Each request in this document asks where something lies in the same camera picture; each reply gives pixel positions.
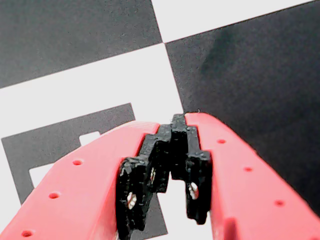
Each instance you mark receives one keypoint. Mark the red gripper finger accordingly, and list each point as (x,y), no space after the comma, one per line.
(75,187)
(237,187)

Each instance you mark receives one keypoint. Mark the checkerboard marker mat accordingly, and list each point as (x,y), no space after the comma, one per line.
(75,37)

